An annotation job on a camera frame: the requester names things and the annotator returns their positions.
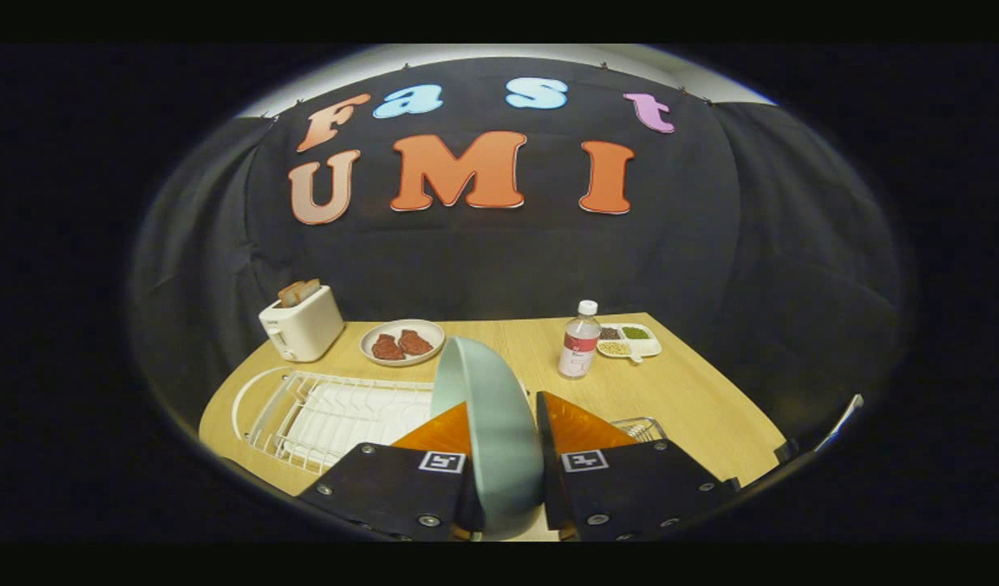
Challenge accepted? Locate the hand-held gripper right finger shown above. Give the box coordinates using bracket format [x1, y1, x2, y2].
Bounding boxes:
[535, 391, 740, 542]

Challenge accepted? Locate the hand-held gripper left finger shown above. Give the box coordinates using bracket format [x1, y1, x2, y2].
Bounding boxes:
[296, 400, 486, 542]

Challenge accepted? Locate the light green plate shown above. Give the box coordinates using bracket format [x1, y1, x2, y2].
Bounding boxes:
[430, 336, 545, 542]

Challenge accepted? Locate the white divided dish with beans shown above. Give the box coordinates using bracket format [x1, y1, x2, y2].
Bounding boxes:
[595, 322, 663, 363]

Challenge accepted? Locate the small white plate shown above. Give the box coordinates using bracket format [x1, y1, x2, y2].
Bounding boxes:
[360, 318, 446, 367]

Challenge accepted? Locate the clear bottle with red label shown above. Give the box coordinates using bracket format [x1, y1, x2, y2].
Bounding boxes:
[557, 300, 602, 379]

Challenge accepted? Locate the white toaster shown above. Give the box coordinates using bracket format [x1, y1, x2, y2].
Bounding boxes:
[259, 285, 346, 363]

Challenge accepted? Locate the grey curved bar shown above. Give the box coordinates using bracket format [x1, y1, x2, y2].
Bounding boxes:
[815, 394, 865, 453]

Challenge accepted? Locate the black backdrop cloth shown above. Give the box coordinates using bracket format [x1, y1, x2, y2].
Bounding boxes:
[129, 55, 907, 440]

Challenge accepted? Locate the small wire basket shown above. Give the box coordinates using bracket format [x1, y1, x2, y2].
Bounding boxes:
[609, 417, 667, 444]

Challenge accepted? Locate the white wire dish rack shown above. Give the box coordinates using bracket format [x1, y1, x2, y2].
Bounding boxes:
[231, 366, 443, 475]

